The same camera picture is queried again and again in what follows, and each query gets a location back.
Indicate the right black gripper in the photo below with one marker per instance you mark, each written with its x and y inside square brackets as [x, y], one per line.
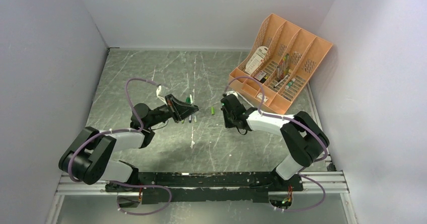
[227, 124]

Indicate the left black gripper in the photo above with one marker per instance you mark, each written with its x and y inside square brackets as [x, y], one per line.
[179, 109]

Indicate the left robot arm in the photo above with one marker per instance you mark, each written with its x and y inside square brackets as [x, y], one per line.
[87, 159]

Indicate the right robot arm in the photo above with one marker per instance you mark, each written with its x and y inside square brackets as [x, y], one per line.
[303, 137]

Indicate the pens in organizer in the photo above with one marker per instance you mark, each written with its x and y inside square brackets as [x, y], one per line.
[276, 76]

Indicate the small white eraser box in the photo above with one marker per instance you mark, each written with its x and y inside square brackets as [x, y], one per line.
[259, 96]

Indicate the white card package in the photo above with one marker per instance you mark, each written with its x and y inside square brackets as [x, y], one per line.
[256, 60]

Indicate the orange desk file organizer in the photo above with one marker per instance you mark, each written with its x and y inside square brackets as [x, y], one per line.
[281, 37]

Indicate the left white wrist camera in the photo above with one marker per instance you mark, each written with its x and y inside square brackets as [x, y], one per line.
[161, 92]

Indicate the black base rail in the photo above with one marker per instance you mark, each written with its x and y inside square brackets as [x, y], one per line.
[158, 187]

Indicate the aluminium frame rail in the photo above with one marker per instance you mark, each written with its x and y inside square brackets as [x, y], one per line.
[312, 183]

